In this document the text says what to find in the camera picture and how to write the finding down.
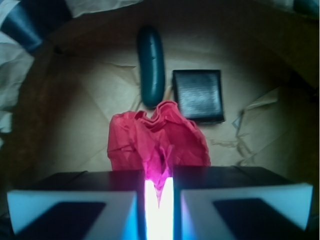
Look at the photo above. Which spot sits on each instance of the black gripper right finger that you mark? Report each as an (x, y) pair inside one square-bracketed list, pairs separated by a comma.
[(239, 203)]

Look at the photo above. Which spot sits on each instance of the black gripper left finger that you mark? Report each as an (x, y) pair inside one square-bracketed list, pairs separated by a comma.
[(105, 205)]

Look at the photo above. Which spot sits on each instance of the red paper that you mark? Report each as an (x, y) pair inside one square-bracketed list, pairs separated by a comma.
[(156, 144)]

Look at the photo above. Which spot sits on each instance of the black square box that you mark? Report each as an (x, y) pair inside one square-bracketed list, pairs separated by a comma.
[(198, 93)]

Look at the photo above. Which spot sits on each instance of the orange conch shell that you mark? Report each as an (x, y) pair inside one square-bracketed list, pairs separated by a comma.
[(168, 94)]

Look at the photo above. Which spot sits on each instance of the dark green cucumber toy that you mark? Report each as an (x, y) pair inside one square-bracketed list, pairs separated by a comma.
[(152, 66)]

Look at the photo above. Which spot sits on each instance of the brown paper bag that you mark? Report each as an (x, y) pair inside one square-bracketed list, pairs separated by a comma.
[(88, 71)]

